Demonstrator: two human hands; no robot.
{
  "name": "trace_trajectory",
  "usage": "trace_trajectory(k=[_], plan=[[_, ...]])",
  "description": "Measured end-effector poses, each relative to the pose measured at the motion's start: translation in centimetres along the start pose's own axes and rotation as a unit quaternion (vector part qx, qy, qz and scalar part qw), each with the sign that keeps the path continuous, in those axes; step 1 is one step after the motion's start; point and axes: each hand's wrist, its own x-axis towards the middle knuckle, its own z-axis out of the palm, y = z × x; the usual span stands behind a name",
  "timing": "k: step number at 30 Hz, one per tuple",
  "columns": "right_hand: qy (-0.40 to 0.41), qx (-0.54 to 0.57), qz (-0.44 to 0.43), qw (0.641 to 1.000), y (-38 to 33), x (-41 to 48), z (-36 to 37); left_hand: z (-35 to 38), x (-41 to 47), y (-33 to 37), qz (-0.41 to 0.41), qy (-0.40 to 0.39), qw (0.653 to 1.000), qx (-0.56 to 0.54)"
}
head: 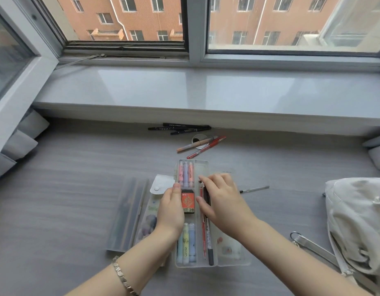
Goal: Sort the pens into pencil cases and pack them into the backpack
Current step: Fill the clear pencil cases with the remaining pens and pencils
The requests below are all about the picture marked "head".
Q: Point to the white window sill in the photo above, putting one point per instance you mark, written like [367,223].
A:
[177,89]

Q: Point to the cartoon sheep pencil pouch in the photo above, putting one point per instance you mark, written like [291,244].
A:
[160,183]

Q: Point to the clear sticker pencil box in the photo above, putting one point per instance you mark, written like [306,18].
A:
[202,169]

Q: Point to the yellow highlighter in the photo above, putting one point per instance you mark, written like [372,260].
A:
[185,243]

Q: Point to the orange highlighter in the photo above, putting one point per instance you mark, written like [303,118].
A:
[191,174]

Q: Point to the open white window sash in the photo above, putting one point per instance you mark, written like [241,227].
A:
[23,95]

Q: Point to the white quilted backpack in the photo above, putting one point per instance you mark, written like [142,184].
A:
[356,212]

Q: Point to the small round tape roll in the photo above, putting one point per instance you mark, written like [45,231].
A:
[196,139]

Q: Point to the blue highlighter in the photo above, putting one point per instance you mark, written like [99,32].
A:
[192,243]

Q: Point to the slim red pen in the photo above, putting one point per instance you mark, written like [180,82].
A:
[203,240]

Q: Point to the thin grey refill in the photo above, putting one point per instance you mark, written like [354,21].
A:
[254,189]

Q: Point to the white window frame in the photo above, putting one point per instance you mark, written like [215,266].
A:
[196,27]

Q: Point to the person's left hand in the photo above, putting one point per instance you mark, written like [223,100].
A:
[170,215]

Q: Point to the peach pen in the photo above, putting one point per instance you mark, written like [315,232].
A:
[193,145]

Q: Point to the person's right hand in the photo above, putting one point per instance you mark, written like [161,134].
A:
[230,209]

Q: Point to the frosted plastic box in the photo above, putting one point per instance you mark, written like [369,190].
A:
[125,218]

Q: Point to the white sticker card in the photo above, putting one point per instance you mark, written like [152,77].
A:
[230,249]

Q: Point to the person's right forearm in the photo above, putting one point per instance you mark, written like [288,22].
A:
[300,265]

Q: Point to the grey wooden desk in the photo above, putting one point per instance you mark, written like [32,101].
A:
[69,169]

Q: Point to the black white barrel pen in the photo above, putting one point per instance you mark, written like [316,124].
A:
[210,252]

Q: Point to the pink highlighter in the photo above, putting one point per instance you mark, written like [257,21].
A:
[181,172]

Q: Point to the long black printed pen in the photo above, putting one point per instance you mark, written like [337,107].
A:
[183,124]

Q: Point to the person's left forearm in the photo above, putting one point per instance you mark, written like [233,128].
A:
[131,265]

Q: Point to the pale blue curtain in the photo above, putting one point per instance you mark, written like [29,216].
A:
[379,157]

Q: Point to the small orange box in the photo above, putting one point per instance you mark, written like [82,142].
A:
[188,201]

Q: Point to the brick apartment building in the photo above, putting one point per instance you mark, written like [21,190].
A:
[143,21]

